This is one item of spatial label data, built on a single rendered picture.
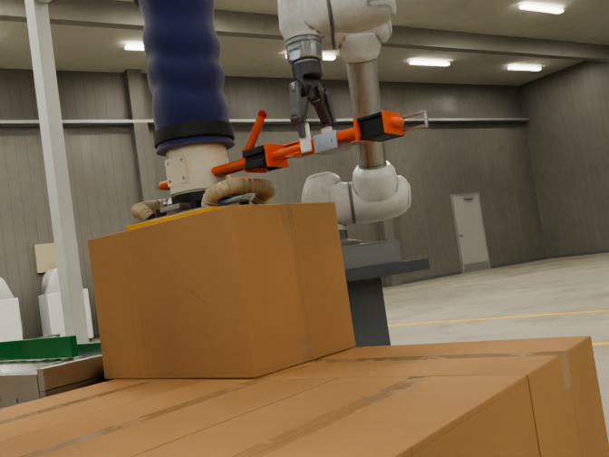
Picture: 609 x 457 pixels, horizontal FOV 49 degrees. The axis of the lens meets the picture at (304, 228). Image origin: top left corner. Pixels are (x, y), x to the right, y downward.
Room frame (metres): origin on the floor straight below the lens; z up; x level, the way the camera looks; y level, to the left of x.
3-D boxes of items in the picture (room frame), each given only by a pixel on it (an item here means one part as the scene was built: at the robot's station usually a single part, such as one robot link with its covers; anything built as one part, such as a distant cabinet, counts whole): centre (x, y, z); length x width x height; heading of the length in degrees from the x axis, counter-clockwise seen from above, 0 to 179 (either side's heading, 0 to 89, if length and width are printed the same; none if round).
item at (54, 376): (2.10, 0.54, 0.58); 0.70 x 0.03 x 0.06; 143
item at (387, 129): (1.53, -0.20, 1.07); 0.08 x 0.07 x 0.05; 53
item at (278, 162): (1.74, 0.07, 1.07); 0.10 x 0.08 x 0.06; 143
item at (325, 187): (2.48, -0.09, 1.00); 0.18 x 0.16 x 0.22; 86
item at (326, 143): (1.61, -0.10, 1.07); 0.07 x 0.07 x 0.04; 53
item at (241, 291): (1.90, 0.26, 0.74); 0.60 x 0.40 x 0.40; 50
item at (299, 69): (1.66, -0.06, 1.23); 0.08 x 0.07 x 0.09; 143
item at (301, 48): (1.66, -0.06, 1.31); 0.09 x 0.09 x 0.06
